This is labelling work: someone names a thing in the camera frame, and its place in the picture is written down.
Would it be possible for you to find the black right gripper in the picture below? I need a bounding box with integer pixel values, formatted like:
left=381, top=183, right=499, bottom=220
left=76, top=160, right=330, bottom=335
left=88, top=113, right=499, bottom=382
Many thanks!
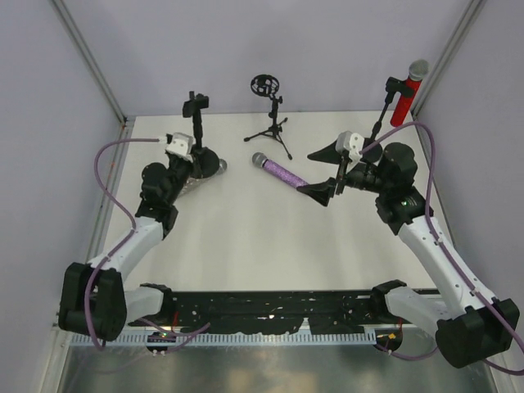
left=297, top=138, right=391, bottom=206

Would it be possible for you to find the purple glitter microphone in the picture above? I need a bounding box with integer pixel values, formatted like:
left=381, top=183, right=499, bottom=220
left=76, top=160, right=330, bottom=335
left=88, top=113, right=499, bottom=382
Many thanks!
left=251, top=152, right=308, bottom=189

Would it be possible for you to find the white slotted cable duct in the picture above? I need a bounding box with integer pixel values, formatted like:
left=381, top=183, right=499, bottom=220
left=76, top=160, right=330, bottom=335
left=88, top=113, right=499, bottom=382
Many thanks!
left=71, top=329, right=377, bottom=347

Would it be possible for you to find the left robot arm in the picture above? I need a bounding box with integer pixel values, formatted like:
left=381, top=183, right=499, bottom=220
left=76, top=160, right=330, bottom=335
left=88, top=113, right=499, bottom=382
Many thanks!
left=58, top=155, right=193, bottom=343

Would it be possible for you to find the black tripod shock-mount stand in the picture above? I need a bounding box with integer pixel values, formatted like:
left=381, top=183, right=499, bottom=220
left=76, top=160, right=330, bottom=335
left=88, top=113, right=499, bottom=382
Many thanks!
left=243, top=74, right=292, bottom=160

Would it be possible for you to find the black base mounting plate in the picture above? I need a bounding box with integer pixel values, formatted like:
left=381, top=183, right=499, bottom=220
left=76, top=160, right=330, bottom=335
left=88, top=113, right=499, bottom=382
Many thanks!
left=144, top=290, right=402, bottom=335

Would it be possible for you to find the red glitter microphone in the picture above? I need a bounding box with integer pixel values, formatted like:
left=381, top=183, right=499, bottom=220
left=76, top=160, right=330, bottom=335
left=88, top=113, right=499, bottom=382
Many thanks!
left=390, top=59, right=430, bottom=127

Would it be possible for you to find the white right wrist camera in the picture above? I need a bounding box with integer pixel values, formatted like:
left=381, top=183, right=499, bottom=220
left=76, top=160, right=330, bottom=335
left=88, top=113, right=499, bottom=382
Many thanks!
left=335, top=131, right=364, bottom=162

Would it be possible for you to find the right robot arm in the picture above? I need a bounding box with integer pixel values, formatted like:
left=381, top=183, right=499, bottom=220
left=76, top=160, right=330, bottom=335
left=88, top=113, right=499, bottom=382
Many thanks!
left=299, top=136, right=523, bottom=368

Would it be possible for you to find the round-base mic stand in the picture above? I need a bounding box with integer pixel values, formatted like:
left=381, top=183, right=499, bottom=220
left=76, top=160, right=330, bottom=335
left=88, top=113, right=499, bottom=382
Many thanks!
left=182, top=91, right=220, bottom=178
left=363, top=77, right=414, bottom=164

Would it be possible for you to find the silver glitter microphone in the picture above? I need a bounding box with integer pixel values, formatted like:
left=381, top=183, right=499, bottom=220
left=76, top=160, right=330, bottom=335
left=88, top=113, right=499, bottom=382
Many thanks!
left=179, top=159, right=228, bottom=197

